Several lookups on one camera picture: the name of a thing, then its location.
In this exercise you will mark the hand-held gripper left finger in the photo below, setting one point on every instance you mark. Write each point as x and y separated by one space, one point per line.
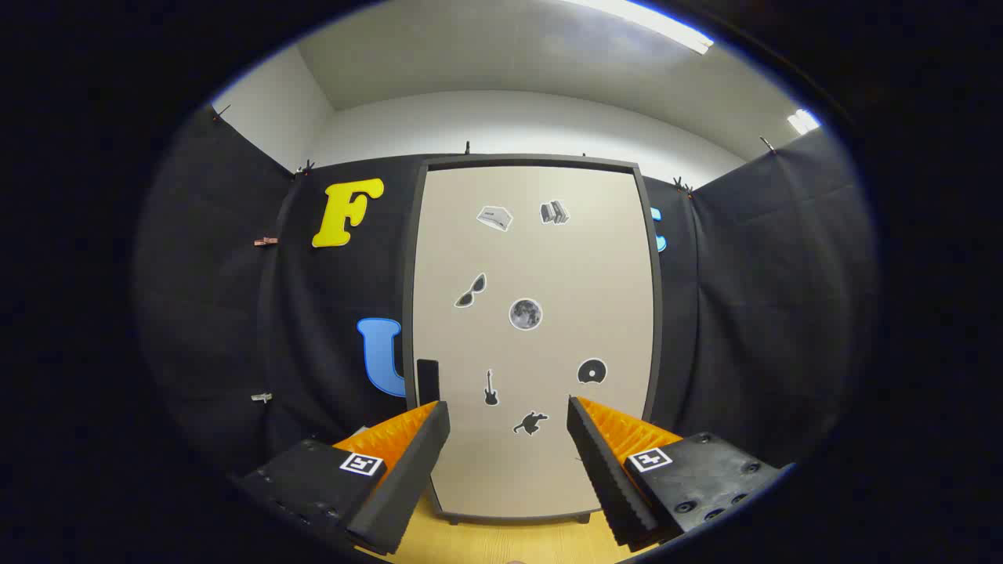
407 486

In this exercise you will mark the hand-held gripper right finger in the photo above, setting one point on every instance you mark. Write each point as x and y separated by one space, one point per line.
607 478

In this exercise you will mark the small red clip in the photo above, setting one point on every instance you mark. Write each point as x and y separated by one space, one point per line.
265 241

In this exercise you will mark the grey cabinet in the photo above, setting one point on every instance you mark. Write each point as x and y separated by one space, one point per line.
533 160

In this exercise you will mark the small ceiling light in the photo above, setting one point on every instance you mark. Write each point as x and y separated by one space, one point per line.
803 121

